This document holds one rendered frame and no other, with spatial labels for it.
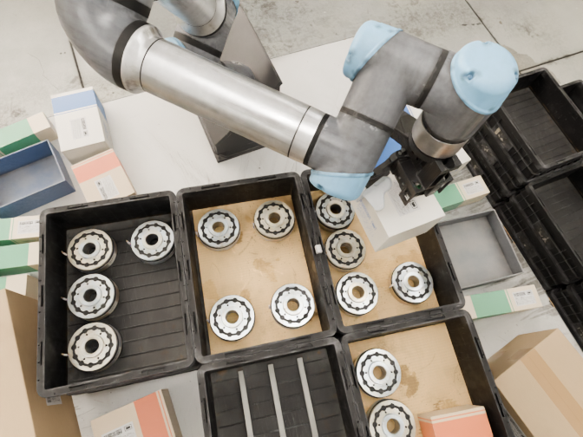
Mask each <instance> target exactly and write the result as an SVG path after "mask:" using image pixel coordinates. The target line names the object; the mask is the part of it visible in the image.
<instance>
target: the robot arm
mask: <svg viewBox="0 0 583 437"><path fill-rule="evenodd" d="M54 1H55V7H56V13H57V15H58V18H59V21H60V23H61V25H62V28H63V30H64V32H65V34H66V36H67V37H68V39H69V40H70V42H71V43H72V45H73V46H74V48H75V50H76V51H77V52H78V54H79V55H80V56H81V57H82V58H83V59H84V61H85V62H86V63H87V64H88V65H89V66H90V67H91V68H92V69H93V70H94V71H95V72H96V73H97V74H99V75H100V76H102V77H103V78H104V79H105V80H107V81H109V82H111V83H112V84H114V85H115V86H116V87H118V88H122V89H124V90H126V91H128V92H129V93H132V94H139V93H142V92H144V91H145V92H148V93H149V94H151V95H154V96H156V97H159V98H161V99H162V100H164V101H167V102H170V103H172V104H174V105H175V106H177V107H179V108H183V109H185V110H186V111H188V112H190V113H193V114H196V115H198V116H199V117H201V118H204V119H206V120H208V121H210V122H212V123H215V124H217V125H219V126H221V127H223V128H226V129H228V130H230V131H232V132H234V133H236V134H239V135H241V136H243V137H245V138H247V139H249V140H252V141H254V142H256V143H258V144H260V145H262V146H264V147H267V148H269V149H271V150H273V151H275V152H277V153H280V154H283V155H284V156H286V157H288V158H290V159H292V160H295V161H297V162H299V163H301V164H304V165H306V166H308V167H310V168H311V176H310V182H311V183H312V184H313V185H314V186H315V187H316V188H317V189H319V190H322V191H323V192H325V193H327V194H329V195H331V196H333V197H335V198H338V199H342V200H347V201H352V200H355V201H356V202H358V201H360V200H361V199H363V198H366V199H367V201H368V202H369V203H370V204H371V205H372V207H373V208H374V209H375V210H376V211H382V209H383V208H384V194H385V193H386V192H387V191H389V189H390V188H391V187H392V180H391V178H390V177H388V175H389V174H390V172H391V173H392V174H393V175H395V178H396V180H397V182H398V184H399V187H400V188H401V190H402V191H401V192H400V193H399V194H398V195H399V197H400V198H401V200H402V202H403V204H404V206H406V205H407V204H408V203H409V202H410V201H411V200H412V199H413V198H414V197H417V196H421V195H424V196H425V197H428V196H429V195H432V194H434V193H435V192H436V191H438V193H440V192H441V191H442V190H443V189H444V188H445V187H446V186H447V185H448V184H449V183H450V182H451V181H452V180H453V177H452V175H451V174H450V172H451V171H454V170H456V169H458V168H459V167H460V166H461V165H462V163H461V161H460V160H459V158H458V156H457V155H456V154H457V153H458V152H459V151H460V150H461V148H462V147H463V146H464V145H465V144H466V143H467V141H468V140H469V139H470V138H471V137H472V136H473V135H474V134H475V132H476V131H477V130H478V129H479V128H480V127H481V126H482V124H483V123H484V122H485V121H486V120H487V119H488V118H489V117H490V115H491V114H493V113H495V112H496V111H497V110H498V109H499V108H500V107H501V104H502V103H503V102H504V101H505V99H506V98H507V97H508V94H509V93H510V92H511V91H512V89H513V88H514V86H515V84H516V83H517V82H518V76H519V69H518V65H517V62H516V60H515V59H514V57H513V56H512V55H511V53H510V52H509V51H508V50H506V49H505V48H503V47H502V46H501V45H499V44H497V43H495V42H481V41H474V42H470V43H468V44H466V45H465V46H464V47H463V48H462V49H461V50H459V51H458V52H457V53H456V52H454V51H451V50H446V49H443V48H440V47H438V46H436V45H434V44H432V43H430V42H426V41H424V40H422V39H420V38H418V37H415V36H413V35H410V34H408V33H406V32H403V30H402V29H397V28H395V27H392V26H389V25H387V24H385V23H379V22H376V21H367V22H365V23H364V24H363V25H362V26H361V27H360V28H359V30H358V32H357V33H356V35H355V37H354V39H353V41H352V43H351V45H350V48H349V52H348V54H347V56H346V58H345V61H344V66H343V74H344V76H345V77H347V78H349V79H350V81H351V82H352V84H351V86H350V89H349V92H348V94H347V95H346V97H345V100H344V103H343V105H342V107H341V108H340V110H339V113H338V115H337V117H335V116H333V115H330V114H327V113H326V112H323V111H321V110H319V109H317V108H314V107H312V106H310V105H308V104H306V103H304V102H302V101H299V100H297V99H295V98H292V97H290V96H289V95H286V94H283V93H281V92H279V91H278V90H276V89H273V88H270V87H268V86H266V85H265V84H262V83H260V82H257V81H255V77H254V74H253V72H252V71H251V69H250V68H249V67H247V66H246V65H245V64H243V63H241V62H235V61H233V62H230V61H221V60H220V58H221V55H222V52H223V49H224V47H225V44H226V40H227V37H228V35H229V32H230V30H231V27H232V25H233V21H234V18H235V17H236V16H237V14H238V7H239V0H54ZM153 2H156V3H158V4H159V5H160V6H162V7H163V8H165V9H166V10H168V11H170V12H171V13H173V14H174V17H175V19H176V21H177V25H176V28H175V31H174V36H173V37H168V38H165V39H163V37H162V34H161V32H160V30H159V29H158V28H157V27H155V26H153V25H152V24H150V23H147V20H148V17H149V14H150V11H151V9H152V6H153ZM406 105H409V106H411V107H413V108H417V109H419V108H420V109H421V110H422V112H421V113H420V114H419V116H418V118H417V119H416V118H415V117H413V116H412V115H410V114H408V113H407V112H405V111H404V109H405V107H406ZM389 138H392V139H393V140H394V141H396V142H397V143H398V144H400V145H401V149H400V150H397V151H395V152H394V153H393V154H392V155H391V156H390V157H389V158H388V159H387V160H386V161H385V162H383V163H382V164H380V165H379V166H377V167H376V168H375V166H376V164H377V162H378V160H379V158H380V156H381V154H382V152H383V150H384V148H385V146H386V144H387V142H388V140H389ZM374 168H375V169H374ZM444 178H445V179H444ZM445 183H446V184H445ZM443 184H445V185H444V186H443V187H441V186H442V185H443ZM406 195H407V196H409V199H408V200H407V199H406V198H405V196H406Z"/></svg>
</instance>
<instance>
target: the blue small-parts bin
mask: <svg viewBox="0 0 583 437"><path fill-rule="evenodd" d="M72 192H75V187H74V185H73V183H72V180H71V178H70V177H69V173H68V171H67V169H66V166H65V165H64V163H63V160H62V157H61V155H60V153H59V152H58V151H57V150H56V148H55V147H54V146H53V145H52V144H51V143H50V141H49V140H44V141H41V142H39V143H36V144H35V145H32V146H29V147H25V148H24V149H21V150H19V151H16V152H14V153H10V154H8V155H5V156H3V157H1V158H0V219H9V218H15V217H17V216H20V215H22V214H24V213H26V212H29V211H32V210H34V209H36V208H38V207H40V206H42V205H46V204H48V203H50V202H52V201H54V200H57V199H59V198H62V197H64V196H66V195H69V194H71V193H72Z"/></svg>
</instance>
